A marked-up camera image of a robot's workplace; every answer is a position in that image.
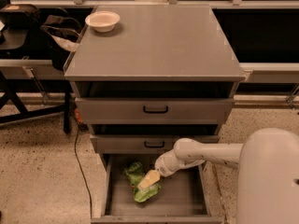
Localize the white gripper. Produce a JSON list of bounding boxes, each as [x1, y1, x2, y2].
[[137, 150, 184, 190]]

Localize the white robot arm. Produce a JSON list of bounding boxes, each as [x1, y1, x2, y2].
[[137, 128, 299, 224]]

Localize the grey open bottom drawer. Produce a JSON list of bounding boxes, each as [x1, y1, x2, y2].
[[91, 154, 221, 224]]

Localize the grey middle drawer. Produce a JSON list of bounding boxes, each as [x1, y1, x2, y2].
[[91, 124, 220, 154]]

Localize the grey top drawer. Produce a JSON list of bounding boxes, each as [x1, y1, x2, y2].
[[73, 81, 235, 125]]

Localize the grey drawer cabinet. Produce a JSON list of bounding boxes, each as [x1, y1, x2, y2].
[[63, 4, 247, 161]]

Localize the black bag on table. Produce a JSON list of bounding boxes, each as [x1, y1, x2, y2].
[[0, 4, 40, 29]]

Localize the black folding table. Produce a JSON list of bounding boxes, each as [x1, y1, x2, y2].
[[0, 28, 71, 133]]

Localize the white bowl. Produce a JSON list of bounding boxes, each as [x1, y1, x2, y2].
[[85, 11, 121, 33]]

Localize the black middle drawer handle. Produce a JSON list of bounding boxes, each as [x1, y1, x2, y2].
[[144, 141, 164, 148]]

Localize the black drawer handle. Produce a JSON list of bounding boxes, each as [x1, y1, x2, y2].
[[143, 105, 169, 114], [144, 141, 164, 148]]

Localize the black top drawer handle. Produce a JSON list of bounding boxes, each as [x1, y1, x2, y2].
[[143, 105, 169, 114]]

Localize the black cable on floor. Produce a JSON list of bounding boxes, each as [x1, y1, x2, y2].
[[73, 124, 93, 219]]

